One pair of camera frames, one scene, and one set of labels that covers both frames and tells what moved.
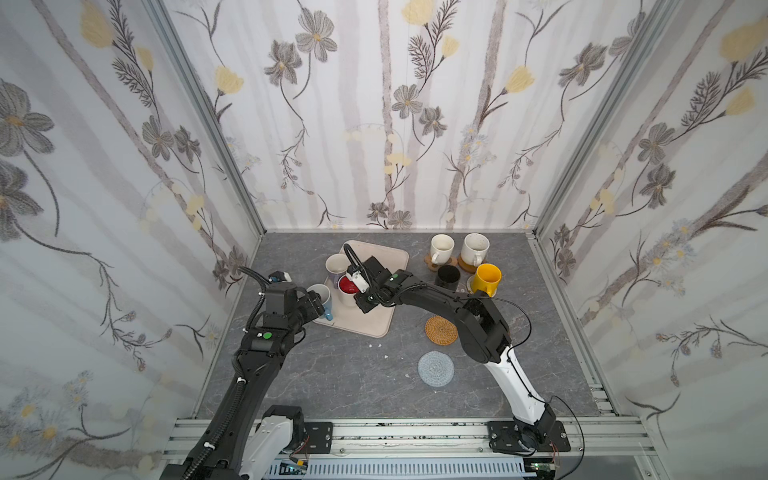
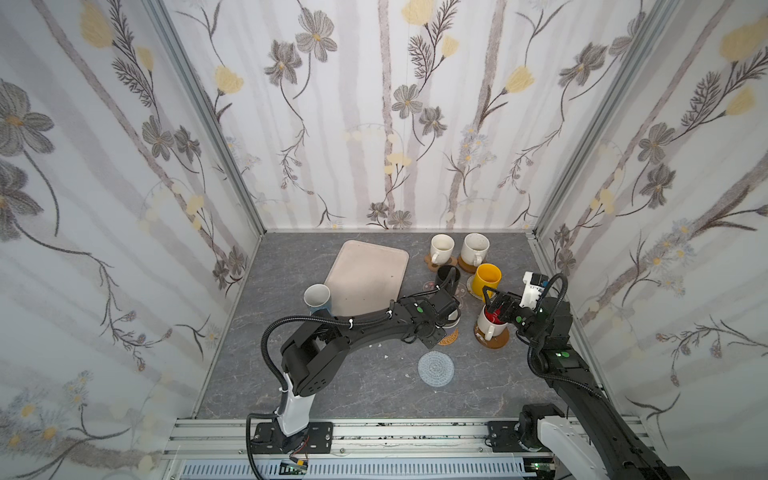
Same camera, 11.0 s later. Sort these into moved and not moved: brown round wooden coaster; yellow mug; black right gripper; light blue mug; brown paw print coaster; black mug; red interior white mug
Moved: black right gripper; red interior white mug
Not moved: black mug; light blue mug; brown paw print coaster; brown round wooden coaster; yellow mug
